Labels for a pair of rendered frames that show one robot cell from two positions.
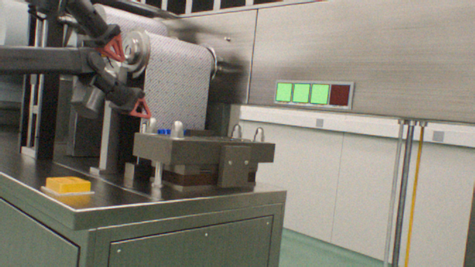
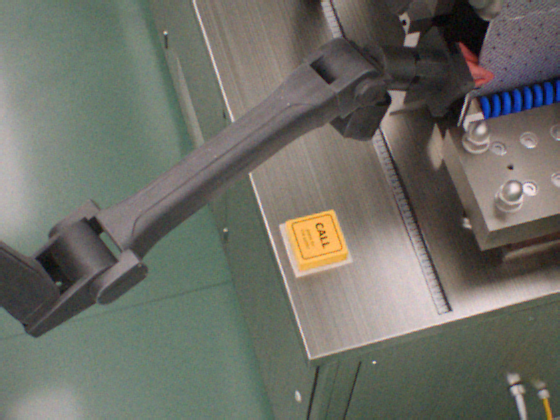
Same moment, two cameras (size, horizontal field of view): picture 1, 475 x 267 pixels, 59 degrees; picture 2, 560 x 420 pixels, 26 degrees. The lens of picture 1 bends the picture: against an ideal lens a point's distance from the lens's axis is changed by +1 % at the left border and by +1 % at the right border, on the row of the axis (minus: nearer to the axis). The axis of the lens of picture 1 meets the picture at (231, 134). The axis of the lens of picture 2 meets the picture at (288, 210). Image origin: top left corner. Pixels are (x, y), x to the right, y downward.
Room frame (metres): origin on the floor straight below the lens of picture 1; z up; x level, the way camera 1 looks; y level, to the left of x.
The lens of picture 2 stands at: (0.24, 0.08, 2.40)
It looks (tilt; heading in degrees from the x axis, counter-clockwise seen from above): 63 degrees down; 25
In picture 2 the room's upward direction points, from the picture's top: 6 degrees clockwise
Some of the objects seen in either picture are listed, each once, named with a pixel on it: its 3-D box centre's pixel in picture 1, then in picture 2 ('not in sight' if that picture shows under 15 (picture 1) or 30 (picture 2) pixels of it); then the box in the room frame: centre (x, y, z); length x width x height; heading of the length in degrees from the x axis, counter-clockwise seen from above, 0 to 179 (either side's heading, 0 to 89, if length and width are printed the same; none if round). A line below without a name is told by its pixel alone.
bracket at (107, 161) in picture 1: (108, 119); (414, 39); (1.19, 0.35, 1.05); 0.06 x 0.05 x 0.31; 136
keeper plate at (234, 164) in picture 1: (235, 166); not in sight; (1.14, -0.02, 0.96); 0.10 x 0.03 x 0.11; 136
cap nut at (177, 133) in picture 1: (177, 129); (511, 192); (1.05, 0.14, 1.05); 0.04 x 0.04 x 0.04
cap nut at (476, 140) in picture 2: (151, 126); (478, 133); (1.10, 0.21, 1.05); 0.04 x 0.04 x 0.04
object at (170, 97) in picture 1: (177, 106); (559, 45); (1.25, 0.17, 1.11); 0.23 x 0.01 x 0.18; 136
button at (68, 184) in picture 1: (68, 185); (316, 240); (0.92, 0.34, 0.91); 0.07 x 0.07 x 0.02; 46
